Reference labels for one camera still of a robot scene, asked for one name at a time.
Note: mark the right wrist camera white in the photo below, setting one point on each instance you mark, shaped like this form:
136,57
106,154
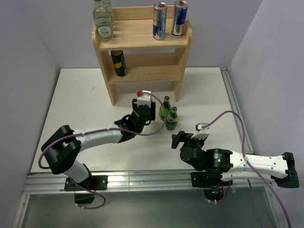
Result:
203,131

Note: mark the green glass bottle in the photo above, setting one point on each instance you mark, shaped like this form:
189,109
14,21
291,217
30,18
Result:
172,119
165,108

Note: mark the black yellow can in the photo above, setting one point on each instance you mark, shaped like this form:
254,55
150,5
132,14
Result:
119,62

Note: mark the green glass bottle front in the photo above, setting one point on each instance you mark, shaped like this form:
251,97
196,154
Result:
172,119

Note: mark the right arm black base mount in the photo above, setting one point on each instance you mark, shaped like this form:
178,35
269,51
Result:
214,188

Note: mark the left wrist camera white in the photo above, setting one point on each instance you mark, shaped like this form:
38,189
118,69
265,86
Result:
144,98

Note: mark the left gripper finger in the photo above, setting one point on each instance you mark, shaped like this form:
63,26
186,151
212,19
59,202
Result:
134,104
152,109

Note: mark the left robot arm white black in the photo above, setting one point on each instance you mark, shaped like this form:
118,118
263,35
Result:
63,147

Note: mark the clear glass bottle rear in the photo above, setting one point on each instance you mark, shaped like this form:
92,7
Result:
108,5

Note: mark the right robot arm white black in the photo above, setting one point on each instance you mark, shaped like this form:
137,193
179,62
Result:
216,167

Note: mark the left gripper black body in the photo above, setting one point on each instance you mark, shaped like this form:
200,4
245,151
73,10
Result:
139,129

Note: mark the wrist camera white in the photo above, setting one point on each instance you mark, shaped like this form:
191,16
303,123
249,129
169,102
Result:
144,98
203,131

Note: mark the clear glass bottle front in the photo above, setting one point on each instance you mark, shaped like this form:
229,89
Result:
102,21

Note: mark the silver blue energy drink can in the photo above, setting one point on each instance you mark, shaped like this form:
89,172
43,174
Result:
179,18

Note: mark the green glass bottle rear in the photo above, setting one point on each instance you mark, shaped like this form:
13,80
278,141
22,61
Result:
165,108

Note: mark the clear glass bottle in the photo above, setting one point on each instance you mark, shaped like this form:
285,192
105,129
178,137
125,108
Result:
108,5
102,21

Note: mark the wooden two-tier shelf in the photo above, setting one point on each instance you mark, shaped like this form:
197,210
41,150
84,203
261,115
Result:
133,30

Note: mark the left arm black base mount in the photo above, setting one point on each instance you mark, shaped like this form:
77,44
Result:
87,191

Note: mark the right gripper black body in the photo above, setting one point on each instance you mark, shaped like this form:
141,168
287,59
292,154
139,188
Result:
195,142

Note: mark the aluminium rail frame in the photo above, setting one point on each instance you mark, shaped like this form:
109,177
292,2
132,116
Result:
77,99

